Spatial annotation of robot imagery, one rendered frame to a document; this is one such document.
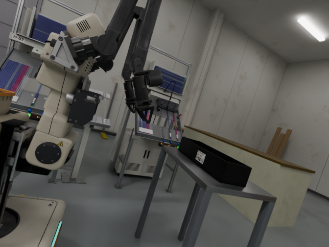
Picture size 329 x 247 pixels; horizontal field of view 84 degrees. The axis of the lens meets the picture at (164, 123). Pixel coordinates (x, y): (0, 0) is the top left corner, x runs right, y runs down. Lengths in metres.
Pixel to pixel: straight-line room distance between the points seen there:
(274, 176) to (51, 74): 2.60
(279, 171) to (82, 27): 2.60
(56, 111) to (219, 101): 6.06
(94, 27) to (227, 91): 6.22
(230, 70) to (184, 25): 2.22
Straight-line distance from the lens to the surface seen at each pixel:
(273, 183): 2.81
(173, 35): 5.82
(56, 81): 0.97
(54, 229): 1.30
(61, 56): 0.81
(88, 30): 0.96
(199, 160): 1.18
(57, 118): 0.95
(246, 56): 7.50
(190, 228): 1.00
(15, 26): 2.72
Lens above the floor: 1.06
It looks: 4 degrees down
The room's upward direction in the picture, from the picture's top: 17 degrees clockwise
